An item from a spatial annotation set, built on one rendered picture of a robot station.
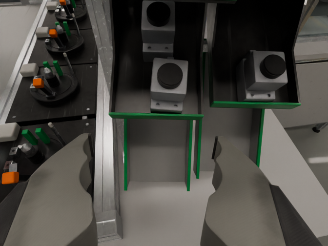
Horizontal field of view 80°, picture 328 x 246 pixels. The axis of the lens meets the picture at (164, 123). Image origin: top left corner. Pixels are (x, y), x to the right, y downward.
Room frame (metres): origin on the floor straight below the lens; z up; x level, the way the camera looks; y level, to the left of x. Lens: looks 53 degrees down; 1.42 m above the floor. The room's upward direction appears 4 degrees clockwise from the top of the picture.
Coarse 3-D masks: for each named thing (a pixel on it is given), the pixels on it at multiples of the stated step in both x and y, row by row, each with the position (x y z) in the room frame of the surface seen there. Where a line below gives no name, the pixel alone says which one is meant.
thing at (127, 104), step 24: (120, 0) 0.34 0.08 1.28; (120, 24) 0.31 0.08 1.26; (192, 24) 0.33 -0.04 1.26; (120, 48) 0.28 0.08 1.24; (192, 48) 0.29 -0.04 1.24; (120, 72) 0.24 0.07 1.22; (144, 72) 0.24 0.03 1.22; (192, 72) 0.25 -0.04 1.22; (120, 96) 0.21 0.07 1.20; (144, 96) 0.21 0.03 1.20; (192, 96) 0.21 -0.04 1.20
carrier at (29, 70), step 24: (24, 72) 0.49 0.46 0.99; (48, 72) 0.44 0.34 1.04; (72, 72) 0.48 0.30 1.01; (96, 72) 0.54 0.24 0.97; (24, 96) 0.41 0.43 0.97; (48, 96) 0.39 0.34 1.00; (72, 96) 0.41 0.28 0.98; (96, 96) 0.43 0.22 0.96; (24, 120) 0.32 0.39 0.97; (48, 120) 0.33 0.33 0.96; (72, 120) 0.34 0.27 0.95
